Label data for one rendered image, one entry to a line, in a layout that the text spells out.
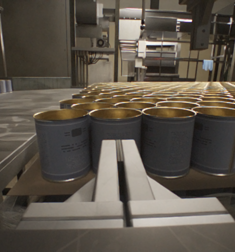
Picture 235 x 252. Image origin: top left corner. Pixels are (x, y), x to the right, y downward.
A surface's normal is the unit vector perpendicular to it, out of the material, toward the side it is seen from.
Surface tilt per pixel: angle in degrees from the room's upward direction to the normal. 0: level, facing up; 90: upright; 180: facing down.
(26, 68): 90
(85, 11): 90
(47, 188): 4
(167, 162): 90
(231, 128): 90
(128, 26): 99
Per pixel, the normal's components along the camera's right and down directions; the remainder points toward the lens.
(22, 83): 0.74, 0.20
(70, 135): 0.49, 0.23
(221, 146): -0.28, 0.26
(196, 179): -0.01, -0.96
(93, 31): 0.04, 0.27
